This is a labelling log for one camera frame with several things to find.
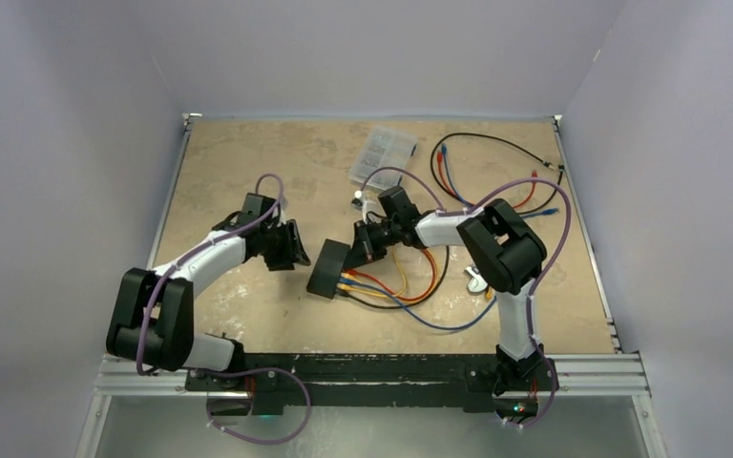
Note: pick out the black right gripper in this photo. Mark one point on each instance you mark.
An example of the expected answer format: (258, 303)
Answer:
(365, 248)

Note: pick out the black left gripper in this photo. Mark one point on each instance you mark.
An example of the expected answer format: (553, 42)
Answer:
(293, 252)

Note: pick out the black network switch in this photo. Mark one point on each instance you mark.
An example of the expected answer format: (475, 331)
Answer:
(328, 268)

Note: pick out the clear plastic parts box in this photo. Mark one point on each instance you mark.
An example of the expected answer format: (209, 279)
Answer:
(384, 147)

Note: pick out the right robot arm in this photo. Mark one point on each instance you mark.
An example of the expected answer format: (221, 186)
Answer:
(506, 251)

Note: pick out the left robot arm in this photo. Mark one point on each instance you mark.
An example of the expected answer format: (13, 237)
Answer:
(153, 322)

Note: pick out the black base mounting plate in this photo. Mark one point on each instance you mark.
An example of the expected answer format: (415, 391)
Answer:
(475, 383)

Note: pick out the aluminium frame rail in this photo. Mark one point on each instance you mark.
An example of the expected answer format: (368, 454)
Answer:
(581, 375)

